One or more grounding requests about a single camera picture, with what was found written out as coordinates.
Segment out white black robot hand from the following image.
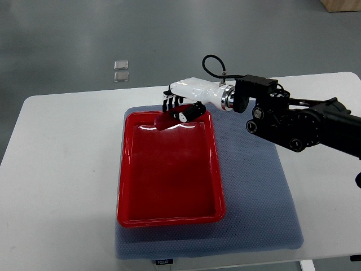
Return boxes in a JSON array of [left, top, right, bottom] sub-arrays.
[[162, 77, 235, 123]]

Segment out red pepper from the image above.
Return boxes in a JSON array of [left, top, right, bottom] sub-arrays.
[[155, 104, 190, 131]]

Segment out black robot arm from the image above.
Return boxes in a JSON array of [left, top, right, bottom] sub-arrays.
[[155, 74, 360, 158]]

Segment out red plastic tray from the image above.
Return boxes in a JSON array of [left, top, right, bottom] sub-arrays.
[[117, 111, 226, 228]]

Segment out upper metal floor plate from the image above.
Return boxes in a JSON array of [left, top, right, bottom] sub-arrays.
[[114, 60, 129, 70]]

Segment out grey-blue mesh mat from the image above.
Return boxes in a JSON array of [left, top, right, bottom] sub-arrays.
[[115, 105, 303, 260]]

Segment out wooden box corner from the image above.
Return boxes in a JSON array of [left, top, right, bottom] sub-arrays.
[[321, 0, 361, 12]]

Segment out white table leg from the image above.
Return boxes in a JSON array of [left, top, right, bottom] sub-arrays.
[[299, 260, 315, 271]]

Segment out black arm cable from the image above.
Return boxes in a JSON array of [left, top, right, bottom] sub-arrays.
[[202, 54, 246, 85]]

